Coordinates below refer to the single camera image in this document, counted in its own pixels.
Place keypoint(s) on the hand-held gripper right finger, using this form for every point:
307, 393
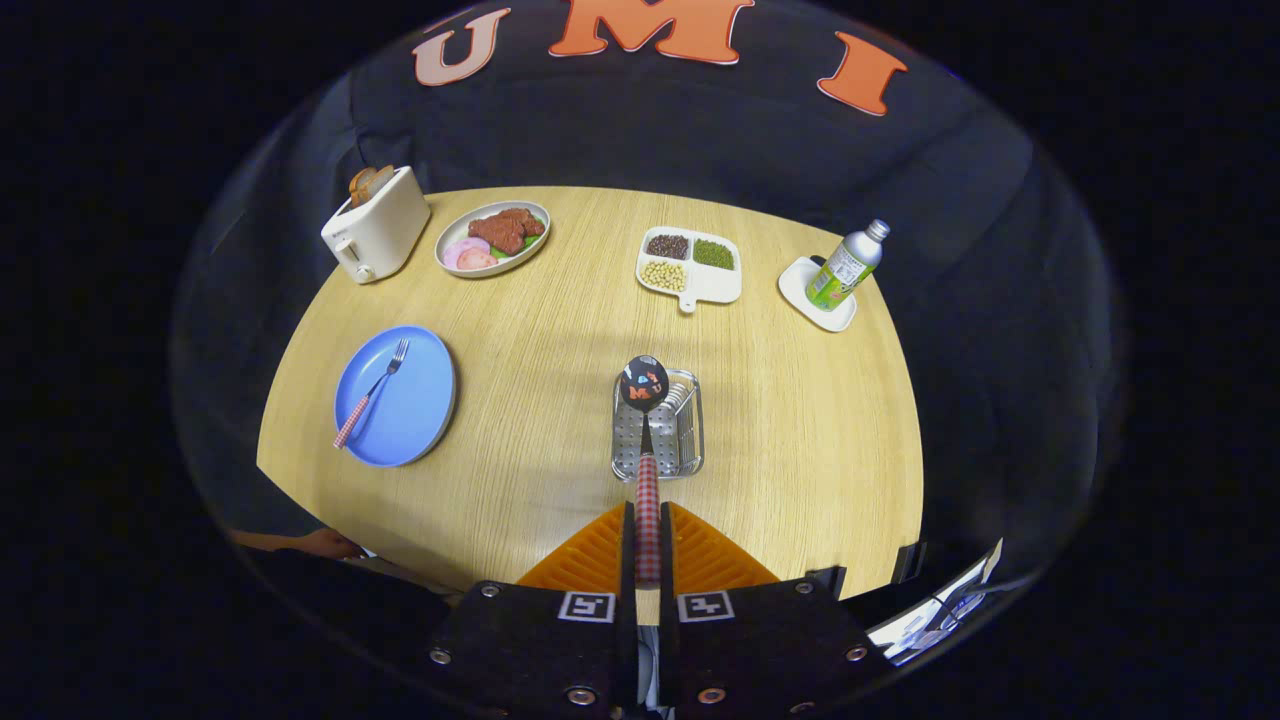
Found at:
665, 560

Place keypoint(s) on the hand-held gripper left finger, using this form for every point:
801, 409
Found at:
629, 560

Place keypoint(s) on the metal cutlery basket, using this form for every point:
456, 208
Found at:
682, 440

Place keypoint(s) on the blue round plate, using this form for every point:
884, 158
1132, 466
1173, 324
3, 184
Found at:
415, 400

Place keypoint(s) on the white divided tray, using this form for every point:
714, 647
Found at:
715, 285

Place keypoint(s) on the pile of yellow soybeans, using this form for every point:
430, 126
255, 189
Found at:
663, 276

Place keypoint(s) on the small white dish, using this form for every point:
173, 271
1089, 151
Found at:
800, 288

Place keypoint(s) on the pile of green beans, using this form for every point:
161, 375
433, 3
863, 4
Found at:
714, 254

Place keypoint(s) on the pile of dark red beans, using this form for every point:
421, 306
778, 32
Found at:
667, 246

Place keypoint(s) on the white oval plate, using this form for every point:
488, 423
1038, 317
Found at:
530, 248

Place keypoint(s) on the green lettuce leaf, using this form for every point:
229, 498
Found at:
500, 254

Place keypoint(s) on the green label metal bottle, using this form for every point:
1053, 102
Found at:
845, 270

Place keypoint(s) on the pink ham slices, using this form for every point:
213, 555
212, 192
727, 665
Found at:
468, 255

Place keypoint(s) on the brown grilled meat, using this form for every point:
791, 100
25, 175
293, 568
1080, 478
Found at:
503, 231

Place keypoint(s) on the white toaster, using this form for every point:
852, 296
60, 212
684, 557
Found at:
385, 235

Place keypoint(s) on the toasted bread slice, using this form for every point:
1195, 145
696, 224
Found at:
357, 186
378, 180

